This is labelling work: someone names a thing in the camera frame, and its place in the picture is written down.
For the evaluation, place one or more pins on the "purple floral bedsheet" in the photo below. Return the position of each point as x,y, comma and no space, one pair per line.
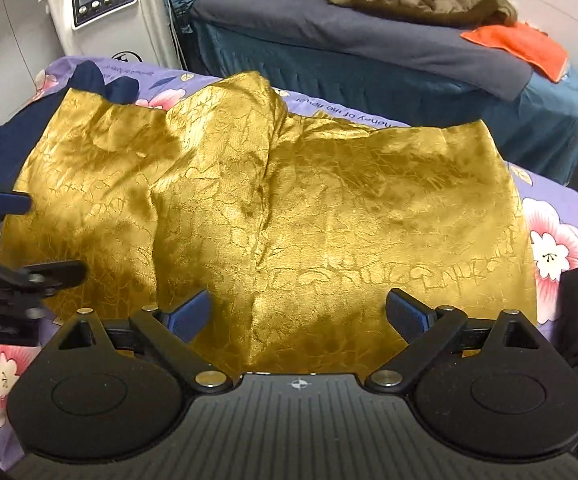
549,240

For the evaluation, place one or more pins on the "massage bed with blue cover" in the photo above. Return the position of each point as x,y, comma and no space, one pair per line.
369,60

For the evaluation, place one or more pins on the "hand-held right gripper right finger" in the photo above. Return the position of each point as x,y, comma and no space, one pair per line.
408,311

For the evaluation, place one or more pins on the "orange towel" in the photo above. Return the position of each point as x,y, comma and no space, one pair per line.
519,45

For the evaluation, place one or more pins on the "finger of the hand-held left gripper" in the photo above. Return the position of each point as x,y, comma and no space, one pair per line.
4,201
44,275

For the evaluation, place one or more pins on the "navy blue cloth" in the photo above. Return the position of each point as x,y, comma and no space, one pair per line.
89,85

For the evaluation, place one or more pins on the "gold satin jacket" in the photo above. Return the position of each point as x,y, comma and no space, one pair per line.
294,210

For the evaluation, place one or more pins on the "white beauty machine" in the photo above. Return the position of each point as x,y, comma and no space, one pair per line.
104,10

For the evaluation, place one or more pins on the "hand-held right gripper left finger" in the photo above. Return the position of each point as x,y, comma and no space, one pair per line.
189,310

